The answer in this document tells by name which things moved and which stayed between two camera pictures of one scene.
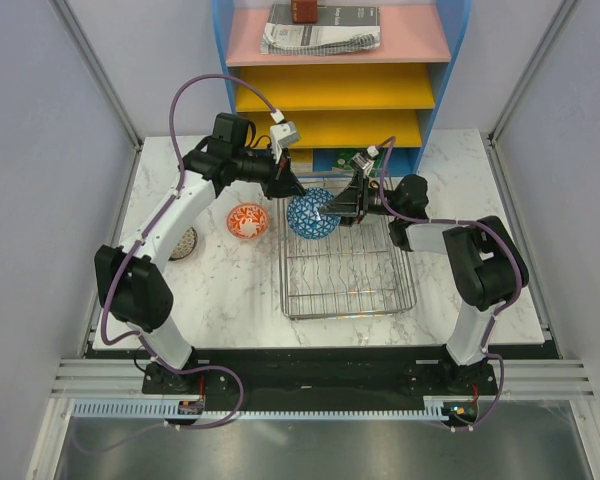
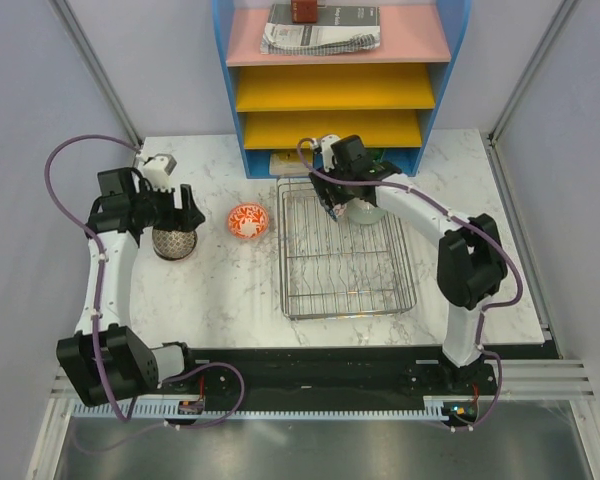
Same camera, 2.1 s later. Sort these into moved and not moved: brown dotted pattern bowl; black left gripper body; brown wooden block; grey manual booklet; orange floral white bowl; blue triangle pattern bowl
Moved: blue triangle pattern bowl; black left gripper body
Not moved: orange floral white bowl; brown wooden block; brown dotted pattern bowl; grey manual booklet
